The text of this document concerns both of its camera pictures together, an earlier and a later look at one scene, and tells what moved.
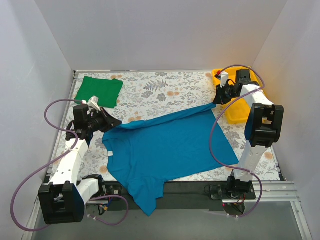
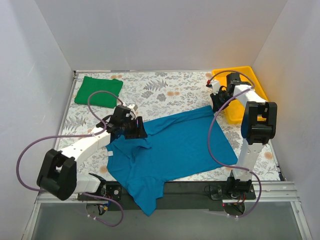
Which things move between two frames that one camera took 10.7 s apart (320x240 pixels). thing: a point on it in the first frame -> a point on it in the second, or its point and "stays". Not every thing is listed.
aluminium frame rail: x=286 y=191 stays
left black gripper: x=107 y=119 -> x=139 y=127
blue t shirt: x=139 y=155 stays
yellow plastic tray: x=238 y=110 stays
